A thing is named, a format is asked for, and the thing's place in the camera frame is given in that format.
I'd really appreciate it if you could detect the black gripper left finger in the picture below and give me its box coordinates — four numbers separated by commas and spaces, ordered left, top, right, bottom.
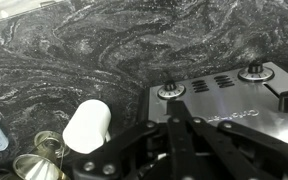
72, 99, 200, 180

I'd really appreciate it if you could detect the white plastic cup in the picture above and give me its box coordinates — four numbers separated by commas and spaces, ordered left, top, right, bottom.
62, 99, 113, 155

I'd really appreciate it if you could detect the shiny metal funnel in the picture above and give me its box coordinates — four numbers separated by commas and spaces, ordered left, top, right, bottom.
12, 130, 72, 180

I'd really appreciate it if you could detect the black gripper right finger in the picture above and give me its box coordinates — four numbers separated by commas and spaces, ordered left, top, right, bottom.
187, 116, 288, 180

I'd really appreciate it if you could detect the stainless steel black toaster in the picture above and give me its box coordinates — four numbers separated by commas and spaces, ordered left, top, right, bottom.
139, 60, 288, 153

